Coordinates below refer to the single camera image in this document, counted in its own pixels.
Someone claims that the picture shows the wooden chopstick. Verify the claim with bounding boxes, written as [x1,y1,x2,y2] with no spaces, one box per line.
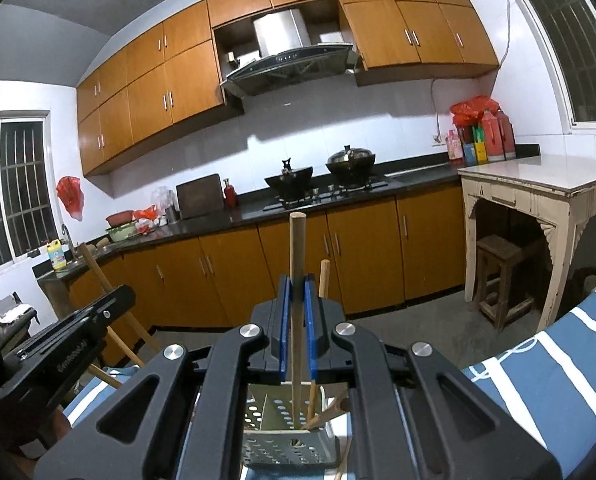
[289,211,307,427]
[107,327,145,367]
[303,392,350,430]
[77,243,161,354]
[87,364,122,389]
[307,259,330,422]
[334,436,352,480]

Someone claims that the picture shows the orange lower kitchen cabinets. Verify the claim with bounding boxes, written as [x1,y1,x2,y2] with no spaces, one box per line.
[66,182,470,366]

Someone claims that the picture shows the orange kitchen cabinets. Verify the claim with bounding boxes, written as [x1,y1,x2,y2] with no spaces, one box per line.
[76,0,499,176]
[66,182,470,366]

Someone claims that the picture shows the orange upper kitchen cabinets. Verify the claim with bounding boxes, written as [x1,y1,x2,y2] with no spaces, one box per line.
[76,0,499,176]

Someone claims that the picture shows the wooden chopstick in basket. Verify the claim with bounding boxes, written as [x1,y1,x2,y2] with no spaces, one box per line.
[77,243,161,354]
[307,259,330,422]
[107,327,145,367]

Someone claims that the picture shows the wooden chopstick on table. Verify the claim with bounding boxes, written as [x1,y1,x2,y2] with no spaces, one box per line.
[303,392,350,430]
[334,436,352,480]

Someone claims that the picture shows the gas stove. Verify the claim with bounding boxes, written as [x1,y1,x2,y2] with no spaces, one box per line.
[263,177,388,211]

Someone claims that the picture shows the red small bottle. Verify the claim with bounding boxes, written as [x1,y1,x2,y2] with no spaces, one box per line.
[224,179,238,209]

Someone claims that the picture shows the dark cutting board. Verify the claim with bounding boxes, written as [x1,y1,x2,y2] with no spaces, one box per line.
[176,174,224,219]

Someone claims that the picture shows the black lidded wok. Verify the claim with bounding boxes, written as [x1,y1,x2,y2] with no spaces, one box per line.
[326,145,376,188]

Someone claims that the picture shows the green perforated utensil basket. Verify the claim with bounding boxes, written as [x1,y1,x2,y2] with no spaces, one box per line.
[241,382,340,469]

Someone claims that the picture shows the red bowl on counter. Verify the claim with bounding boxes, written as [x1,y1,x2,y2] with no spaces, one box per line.
[106,210,133,228]

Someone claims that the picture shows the wooden stool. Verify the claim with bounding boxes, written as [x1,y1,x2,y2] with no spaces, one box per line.
[476,234,548,332]

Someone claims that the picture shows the pink bottle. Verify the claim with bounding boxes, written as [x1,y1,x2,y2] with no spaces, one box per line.
[445,129,464,164]

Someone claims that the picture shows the range hood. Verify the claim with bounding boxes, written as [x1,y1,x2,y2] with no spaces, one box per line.
[214,0,360,99]

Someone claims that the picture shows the yellow detergent bottle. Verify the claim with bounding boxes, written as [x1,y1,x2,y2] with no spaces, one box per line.
[46,238,68,271]

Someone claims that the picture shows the red plastic bag on table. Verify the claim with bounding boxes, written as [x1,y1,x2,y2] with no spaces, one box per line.
[450,96,500,127]

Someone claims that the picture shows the red thermos flask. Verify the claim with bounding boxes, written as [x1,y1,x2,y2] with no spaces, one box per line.
[480,110,505,162]

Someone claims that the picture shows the blue white striped tablecloth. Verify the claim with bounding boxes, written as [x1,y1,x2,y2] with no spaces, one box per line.
[36,292,596,479]

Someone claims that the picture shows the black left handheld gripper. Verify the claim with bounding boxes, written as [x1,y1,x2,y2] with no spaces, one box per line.
[0,285,136,417]

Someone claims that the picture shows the white worn side table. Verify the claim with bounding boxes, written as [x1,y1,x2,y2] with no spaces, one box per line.
[458,155,596,330]

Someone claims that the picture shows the left barred window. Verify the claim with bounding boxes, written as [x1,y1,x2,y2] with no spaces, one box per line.
[0,118,58,268]

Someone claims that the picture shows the black wok with handle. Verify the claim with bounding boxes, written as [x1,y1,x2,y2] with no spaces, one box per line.
[265,158,313,202]

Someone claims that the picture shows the red plastic bag on wall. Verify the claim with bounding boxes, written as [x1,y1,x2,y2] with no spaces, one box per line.
[56,176,84,221]

